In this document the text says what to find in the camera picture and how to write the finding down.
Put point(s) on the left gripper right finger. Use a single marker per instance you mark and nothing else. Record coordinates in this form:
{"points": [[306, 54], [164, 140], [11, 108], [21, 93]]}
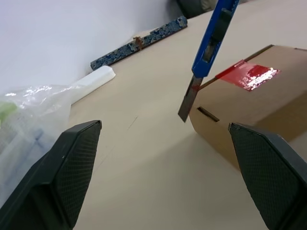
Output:
{"points": [[275, 179]]}

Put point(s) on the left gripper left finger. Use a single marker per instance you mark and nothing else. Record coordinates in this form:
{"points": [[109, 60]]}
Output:
{"points": [[48, 179]]}

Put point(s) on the white rectangular case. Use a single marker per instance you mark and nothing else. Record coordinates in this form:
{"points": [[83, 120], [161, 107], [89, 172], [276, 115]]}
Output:
{"points": [[96, 79]]}

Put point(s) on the clear plastic bag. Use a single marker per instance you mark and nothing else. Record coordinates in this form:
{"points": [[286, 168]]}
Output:
{"points": [[43, 105]]}

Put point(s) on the red tape seal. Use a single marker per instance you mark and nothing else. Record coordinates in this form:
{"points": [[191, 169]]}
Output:
{"points": [[251, 74]]}

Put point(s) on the blue patterned long pouch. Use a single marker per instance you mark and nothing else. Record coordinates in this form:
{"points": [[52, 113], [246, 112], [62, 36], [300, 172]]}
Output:
{"points": [[120, 52]]}

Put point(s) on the brown cardboard box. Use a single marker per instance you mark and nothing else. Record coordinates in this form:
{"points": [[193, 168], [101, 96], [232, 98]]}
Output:
{"points": [[263, 107]]}

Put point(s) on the blue utility knife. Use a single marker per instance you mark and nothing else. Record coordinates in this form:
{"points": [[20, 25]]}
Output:
{"points": [[201, 55]]}

